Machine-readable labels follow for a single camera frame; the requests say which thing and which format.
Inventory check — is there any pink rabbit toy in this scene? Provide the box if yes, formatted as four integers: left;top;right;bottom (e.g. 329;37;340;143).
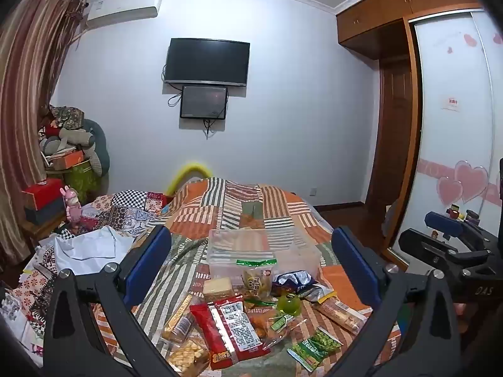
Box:
60;185;82;228

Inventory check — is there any blue white snack packet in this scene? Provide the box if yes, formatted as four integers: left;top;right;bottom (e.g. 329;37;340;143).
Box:
272;270;317;293

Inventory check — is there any white packet with yellow edge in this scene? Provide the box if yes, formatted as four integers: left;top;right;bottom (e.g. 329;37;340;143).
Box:
299;285;338;303

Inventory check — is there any green peas packet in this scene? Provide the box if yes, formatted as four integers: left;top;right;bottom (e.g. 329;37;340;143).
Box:
287;327;342;373

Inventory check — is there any striped curtain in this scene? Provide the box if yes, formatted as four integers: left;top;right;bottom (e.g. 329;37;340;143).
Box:
0;0;89;260

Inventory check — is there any pile of clothes and bags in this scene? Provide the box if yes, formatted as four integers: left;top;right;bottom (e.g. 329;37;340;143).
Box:
41;118;111;175

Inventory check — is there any wooden door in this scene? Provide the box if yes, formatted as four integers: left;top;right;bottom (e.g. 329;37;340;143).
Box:
365;57;413;209

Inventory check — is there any clear square cracker packet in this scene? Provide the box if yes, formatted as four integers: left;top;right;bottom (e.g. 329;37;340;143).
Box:
159;338;211;375

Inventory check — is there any black wall television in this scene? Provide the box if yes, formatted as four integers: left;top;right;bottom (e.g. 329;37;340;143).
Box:
163;38;251;87

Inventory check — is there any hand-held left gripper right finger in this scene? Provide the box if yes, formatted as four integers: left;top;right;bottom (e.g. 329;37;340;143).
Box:
331;226;464;377

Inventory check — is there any checkered patchwork quilt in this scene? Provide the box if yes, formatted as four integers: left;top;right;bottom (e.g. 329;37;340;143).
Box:
0;189;174;362

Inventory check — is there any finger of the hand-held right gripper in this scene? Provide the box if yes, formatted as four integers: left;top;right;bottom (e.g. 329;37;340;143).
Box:
423;211;492;252
399;228;492;273

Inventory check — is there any dark grey box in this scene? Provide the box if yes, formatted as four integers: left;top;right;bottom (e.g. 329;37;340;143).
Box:
24;196;67;224

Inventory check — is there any green bag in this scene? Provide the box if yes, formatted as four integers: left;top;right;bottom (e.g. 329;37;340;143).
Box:
63;161;103;205

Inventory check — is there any wooden nightstand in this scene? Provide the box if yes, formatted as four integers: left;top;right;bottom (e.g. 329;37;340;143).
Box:
21;212;67;246

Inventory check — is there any patterned folded cloth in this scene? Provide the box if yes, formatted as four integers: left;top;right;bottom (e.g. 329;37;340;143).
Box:
49;105;85;130

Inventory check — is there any wooden wardrobe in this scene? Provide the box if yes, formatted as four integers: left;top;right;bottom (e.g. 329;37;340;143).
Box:
336;0;503;268

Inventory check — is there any red snack packet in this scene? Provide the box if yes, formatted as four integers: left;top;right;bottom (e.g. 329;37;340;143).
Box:
190;296;272;370

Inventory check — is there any orange box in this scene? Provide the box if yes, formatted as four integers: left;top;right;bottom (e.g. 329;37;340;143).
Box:
51;150;85;171

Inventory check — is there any gold biscuit pack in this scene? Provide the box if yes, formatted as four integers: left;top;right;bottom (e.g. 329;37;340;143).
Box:
161;294;195;344

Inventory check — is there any green jelly cup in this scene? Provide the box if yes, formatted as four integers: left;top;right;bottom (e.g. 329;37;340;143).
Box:
276;292;302;319

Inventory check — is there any yellow cake packet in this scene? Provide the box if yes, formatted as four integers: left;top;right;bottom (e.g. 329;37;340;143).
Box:
202;277;234;299

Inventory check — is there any white cloth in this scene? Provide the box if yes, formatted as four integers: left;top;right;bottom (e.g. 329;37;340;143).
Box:
53;226;136;276

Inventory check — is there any small black monitor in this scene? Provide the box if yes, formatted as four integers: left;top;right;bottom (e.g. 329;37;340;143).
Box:
180;85;229;120

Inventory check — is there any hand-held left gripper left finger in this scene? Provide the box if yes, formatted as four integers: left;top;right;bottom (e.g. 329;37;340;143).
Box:
41;225;177;377

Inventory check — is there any clear plastic container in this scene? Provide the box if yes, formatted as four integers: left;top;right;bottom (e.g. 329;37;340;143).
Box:
207;228;321;289

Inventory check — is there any white air conditioner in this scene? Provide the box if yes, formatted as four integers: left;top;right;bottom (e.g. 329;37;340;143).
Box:
84;0;163;30

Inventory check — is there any long wafer packet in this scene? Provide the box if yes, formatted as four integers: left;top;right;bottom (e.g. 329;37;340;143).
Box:
314;298;368;335

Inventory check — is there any orange packet with green label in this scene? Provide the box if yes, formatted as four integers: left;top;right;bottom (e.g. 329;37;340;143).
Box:
244;310;303;348

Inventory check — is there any yellow hoop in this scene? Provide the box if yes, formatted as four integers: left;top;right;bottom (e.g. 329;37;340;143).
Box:
164;162;215;197

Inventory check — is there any red box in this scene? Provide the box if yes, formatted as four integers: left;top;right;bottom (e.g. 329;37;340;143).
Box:
21;178;65;210

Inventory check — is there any brown bun packet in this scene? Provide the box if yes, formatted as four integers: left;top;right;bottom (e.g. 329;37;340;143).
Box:
236;258;278;299

